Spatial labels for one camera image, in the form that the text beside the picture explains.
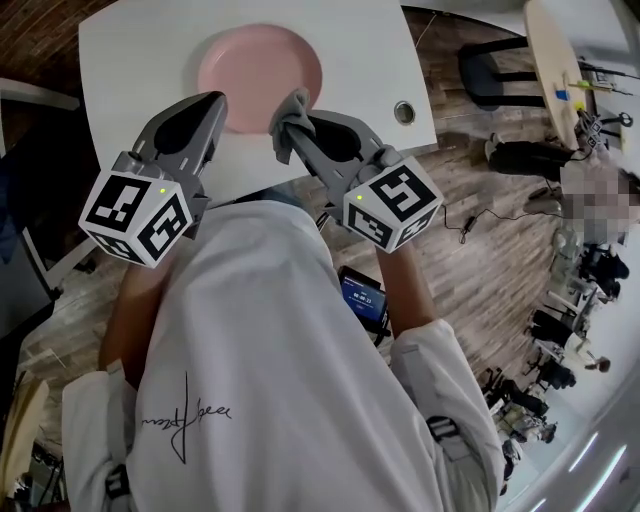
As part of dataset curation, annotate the person's white shirt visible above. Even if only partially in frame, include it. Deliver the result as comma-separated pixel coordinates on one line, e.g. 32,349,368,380
60,199,506,512

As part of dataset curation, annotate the big pink plate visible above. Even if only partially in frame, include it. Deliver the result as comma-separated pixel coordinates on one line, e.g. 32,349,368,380
196,23,324,135

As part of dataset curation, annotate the white table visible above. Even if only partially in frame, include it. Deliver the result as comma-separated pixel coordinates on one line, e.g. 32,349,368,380
78,0,439,211

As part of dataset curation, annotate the black cable with adapter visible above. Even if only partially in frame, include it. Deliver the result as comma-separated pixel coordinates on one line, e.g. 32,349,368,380
439,202,564,246

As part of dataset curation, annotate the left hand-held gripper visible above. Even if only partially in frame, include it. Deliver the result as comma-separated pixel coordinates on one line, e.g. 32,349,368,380
78,91,229,269

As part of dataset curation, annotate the black round table base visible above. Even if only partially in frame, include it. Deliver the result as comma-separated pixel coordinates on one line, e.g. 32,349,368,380
458,34,546,109

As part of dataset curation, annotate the person's left forearm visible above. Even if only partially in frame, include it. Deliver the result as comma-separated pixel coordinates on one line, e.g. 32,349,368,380
98,259,174,381

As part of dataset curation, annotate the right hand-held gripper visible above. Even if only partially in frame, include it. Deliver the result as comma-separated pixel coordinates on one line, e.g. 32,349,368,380
284,110,445,253

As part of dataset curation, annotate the person's right forearm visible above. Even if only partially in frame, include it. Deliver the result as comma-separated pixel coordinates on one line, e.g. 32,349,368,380
374,242,441,341

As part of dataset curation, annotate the black screen device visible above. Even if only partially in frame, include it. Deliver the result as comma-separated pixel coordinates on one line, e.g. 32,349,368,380
338,266,391,346

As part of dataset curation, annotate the round wooden table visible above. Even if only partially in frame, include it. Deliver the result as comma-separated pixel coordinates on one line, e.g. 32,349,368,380
523,0,596,151

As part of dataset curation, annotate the grey cloth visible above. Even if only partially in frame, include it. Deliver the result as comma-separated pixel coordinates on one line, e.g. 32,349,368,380
269,87,316,165

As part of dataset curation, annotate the grey shoulder strap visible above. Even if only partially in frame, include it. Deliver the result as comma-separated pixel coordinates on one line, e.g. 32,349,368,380
389,344,474,464
102,359,132,506

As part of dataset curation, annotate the white chair frame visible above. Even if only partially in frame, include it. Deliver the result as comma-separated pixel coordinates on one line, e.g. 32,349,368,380
0,77,84,301

